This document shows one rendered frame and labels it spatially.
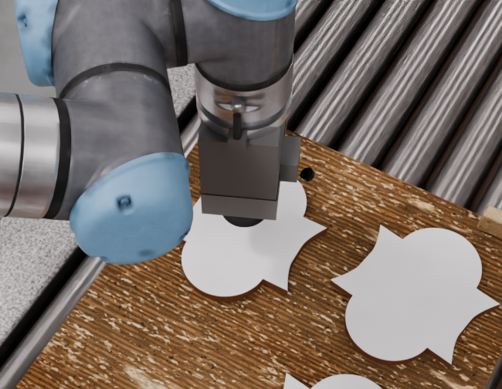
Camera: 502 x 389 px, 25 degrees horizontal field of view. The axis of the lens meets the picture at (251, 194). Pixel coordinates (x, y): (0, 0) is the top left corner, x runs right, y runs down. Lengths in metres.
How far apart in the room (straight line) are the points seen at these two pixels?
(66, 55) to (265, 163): 0.21
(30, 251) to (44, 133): 0.43
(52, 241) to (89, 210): 0.42
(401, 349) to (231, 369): 0.15
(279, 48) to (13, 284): 0.39
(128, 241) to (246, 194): 0.25
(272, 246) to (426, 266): 0.14
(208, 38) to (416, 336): 0.36
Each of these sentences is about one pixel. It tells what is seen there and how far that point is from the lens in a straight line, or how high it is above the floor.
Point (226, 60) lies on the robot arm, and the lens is 0.80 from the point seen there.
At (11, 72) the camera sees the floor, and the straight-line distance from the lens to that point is 2.45.
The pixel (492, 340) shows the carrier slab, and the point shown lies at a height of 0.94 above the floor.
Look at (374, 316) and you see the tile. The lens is 1.00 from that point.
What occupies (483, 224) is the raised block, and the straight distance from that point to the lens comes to 1.06.
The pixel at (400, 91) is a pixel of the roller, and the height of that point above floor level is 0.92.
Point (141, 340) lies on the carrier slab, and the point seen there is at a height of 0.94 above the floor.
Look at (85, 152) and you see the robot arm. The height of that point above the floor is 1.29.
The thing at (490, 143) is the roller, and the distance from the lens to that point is 1.16.
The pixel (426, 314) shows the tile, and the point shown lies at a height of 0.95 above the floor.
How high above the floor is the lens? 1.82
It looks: 56 degrees down
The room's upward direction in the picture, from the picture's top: straight up
